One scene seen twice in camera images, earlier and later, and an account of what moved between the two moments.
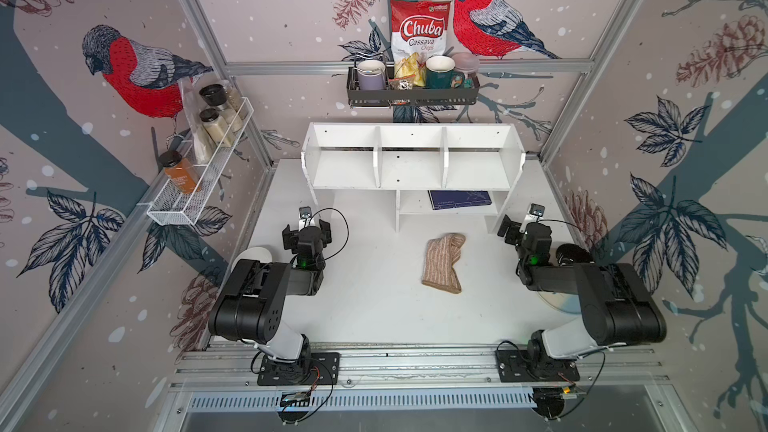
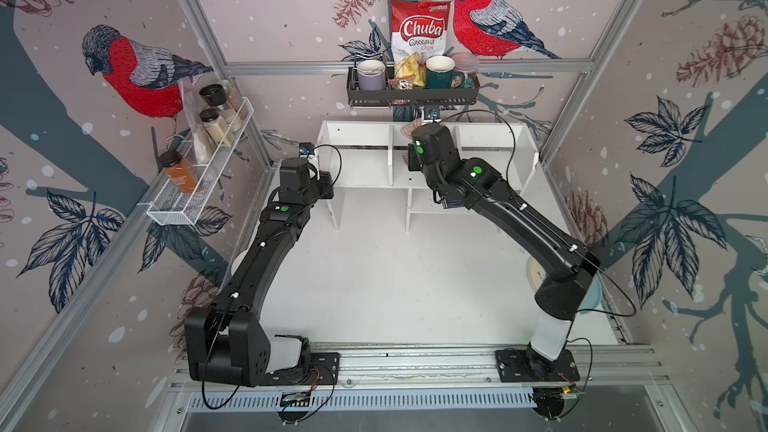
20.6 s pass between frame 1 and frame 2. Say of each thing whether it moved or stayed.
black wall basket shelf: stayed
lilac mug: stayed
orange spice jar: stayed
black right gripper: moved
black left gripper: moved
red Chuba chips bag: stayed
